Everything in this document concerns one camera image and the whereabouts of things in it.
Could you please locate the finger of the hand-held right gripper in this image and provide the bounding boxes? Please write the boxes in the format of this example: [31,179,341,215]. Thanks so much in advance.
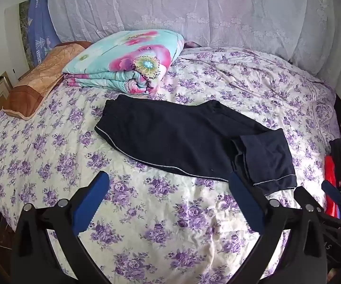
[294,186,317,208]
[321,180,341,223]

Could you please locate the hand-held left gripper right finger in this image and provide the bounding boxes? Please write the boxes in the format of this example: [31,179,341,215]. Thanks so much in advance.
[228,172,328,284]

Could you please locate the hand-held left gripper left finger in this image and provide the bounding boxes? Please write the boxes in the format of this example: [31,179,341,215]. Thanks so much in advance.
[11,171,112,284]

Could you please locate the dark navy pants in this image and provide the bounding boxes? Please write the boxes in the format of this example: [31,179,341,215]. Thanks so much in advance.
[94,94,296,197]

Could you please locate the red cloth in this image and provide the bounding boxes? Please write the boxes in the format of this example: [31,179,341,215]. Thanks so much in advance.
[324,155,341,218]

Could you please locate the purple floral bed sheet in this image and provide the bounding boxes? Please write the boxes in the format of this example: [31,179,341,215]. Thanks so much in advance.
[0,47,338,284]

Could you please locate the brown pillow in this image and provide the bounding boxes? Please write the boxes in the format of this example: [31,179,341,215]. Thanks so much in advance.
[3,41,93,121]

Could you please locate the folded floral quilt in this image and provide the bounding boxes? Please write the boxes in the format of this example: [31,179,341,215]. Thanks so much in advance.
[62,30,185,95]

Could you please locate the blue printed cloth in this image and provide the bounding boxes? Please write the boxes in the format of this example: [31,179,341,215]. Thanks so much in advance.
[27,0,61,66]

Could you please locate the white lace cloth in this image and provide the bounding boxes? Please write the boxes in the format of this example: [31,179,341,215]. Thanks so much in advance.
[47,0,341,77]

